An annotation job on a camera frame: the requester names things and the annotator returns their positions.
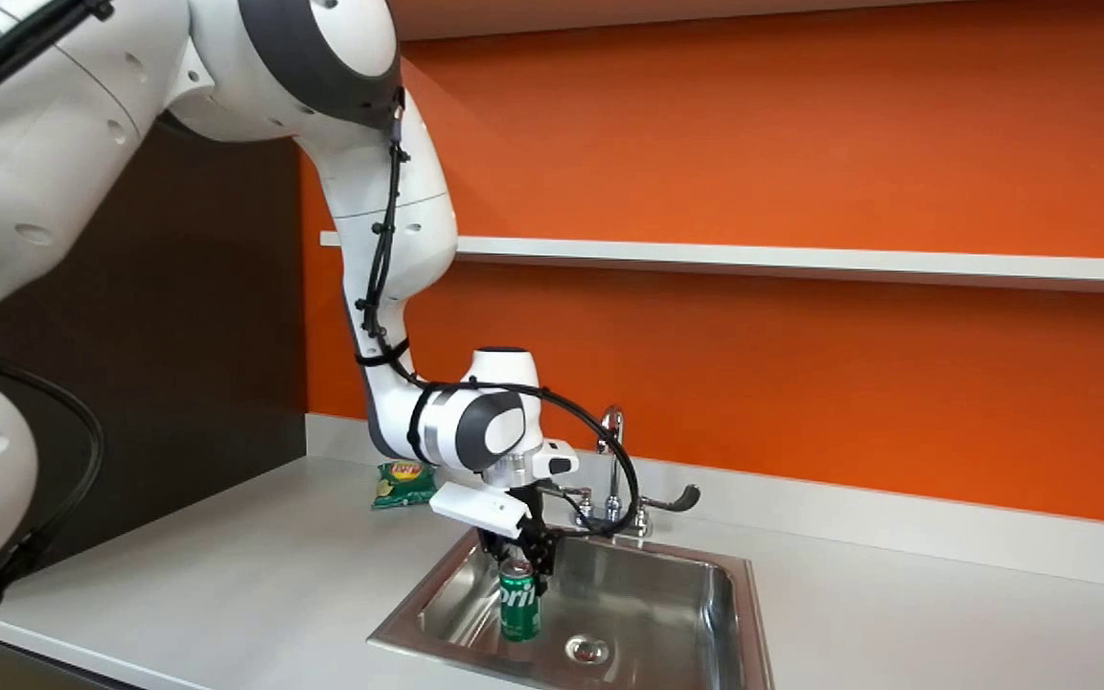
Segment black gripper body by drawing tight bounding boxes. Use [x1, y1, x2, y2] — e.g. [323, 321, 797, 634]
[507, 479, 572, 561]

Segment green soda can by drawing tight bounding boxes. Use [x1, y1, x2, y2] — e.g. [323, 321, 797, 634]
[494, 567, 545, 645]

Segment round metal sink drain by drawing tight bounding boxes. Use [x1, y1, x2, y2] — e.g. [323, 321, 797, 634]
[564, 634, 618, 672]

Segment stainless steel sink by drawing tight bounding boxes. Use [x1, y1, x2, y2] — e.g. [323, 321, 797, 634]
[370, 527, 774, 690]

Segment chrome faucet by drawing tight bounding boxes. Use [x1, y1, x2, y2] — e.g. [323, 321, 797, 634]
[579, 406, 653, 547]

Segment green and yellow chips bag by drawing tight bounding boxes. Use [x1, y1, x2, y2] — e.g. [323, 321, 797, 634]
[370, 456, 438, 512]

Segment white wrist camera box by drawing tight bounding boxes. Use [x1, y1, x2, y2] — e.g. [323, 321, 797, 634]
[425, 475, 540, 539]

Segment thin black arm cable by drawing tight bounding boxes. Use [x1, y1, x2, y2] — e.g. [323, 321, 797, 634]
[353, 101, 645, 539]

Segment black faucet lever handle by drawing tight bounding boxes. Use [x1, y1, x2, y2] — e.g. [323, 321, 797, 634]
[637, 479, 707, 518]

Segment white wall ledge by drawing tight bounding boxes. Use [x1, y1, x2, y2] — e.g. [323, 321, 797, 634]
[320, 225, 1104, 303]

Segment thick black base cable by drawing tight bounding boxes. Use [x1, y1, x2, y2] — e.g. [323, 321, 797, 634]
[0, 325, 112, 690]

